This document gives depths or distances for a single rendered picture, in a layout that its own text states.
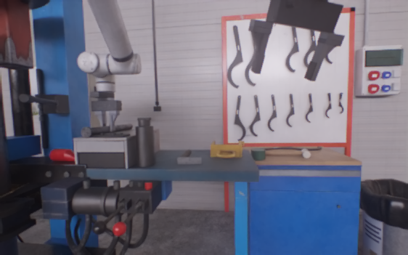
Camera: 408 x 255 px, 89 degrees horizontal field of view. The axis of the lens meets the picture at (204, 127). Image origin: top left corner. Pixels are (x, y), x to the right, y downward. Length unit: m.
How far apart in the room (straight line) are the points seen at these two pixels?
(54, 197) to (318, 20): 0.96
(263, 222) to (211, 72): 1.78
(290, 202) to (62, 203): 1.30
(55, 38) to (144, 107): 1.64
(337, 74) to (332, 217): 1.70
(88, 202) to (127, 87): 2.18
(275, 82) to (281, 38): 0.50
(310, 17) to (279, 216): 1.35
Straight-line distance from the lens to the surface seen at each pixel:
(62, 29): 1.38
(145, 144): 0.90
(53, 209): 0.98
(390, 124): 3.21
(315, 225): 1.73
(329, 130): 2.85
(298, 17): 0.48
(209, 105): 2.62
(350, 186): 1.70
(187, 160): 0.91
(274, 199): 1.58
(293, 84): 2.70
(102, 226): 0.69
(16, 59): 1.21
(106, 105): 1.10
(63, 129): 1.34
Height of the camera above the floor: 1.29
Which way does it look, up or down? 5 degrees down
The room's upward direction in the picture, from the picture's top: 1 degrees counter-clockwise
